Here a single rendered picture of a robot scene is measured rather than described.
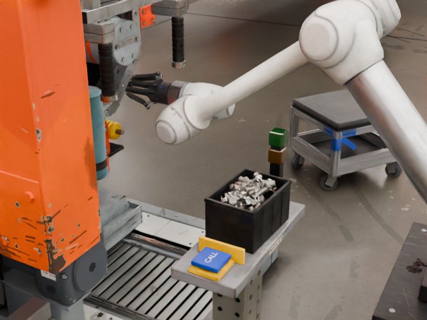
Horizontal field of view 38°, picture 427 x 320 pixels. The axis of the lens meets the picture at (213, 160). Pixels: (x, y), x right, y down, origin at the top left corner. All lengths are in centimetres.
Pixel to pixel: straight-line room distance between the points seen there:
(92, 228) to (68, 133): 25
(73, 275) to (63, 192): 43
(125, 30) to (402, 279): 100
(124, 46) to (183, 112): 24
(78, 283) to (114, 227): 53
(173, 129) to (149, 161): 130
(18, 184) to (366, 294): 130
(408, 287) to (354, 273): 56
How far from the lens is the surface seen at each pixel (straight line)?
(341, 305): 210
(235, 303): 161
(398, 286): 172
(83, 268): 168
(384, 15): 155
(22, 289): 183
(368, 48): 142
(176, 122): 172
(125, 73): 201
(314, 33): 139
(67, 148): 126
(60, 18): 120
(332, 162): 267
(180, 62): 186
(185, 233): 228
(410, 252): 186
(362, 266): 230
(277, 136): 163
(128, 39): 176
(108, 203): 220
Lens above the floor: 129
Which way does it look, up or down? 25 degrees down
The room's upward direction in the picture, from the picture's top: straight up
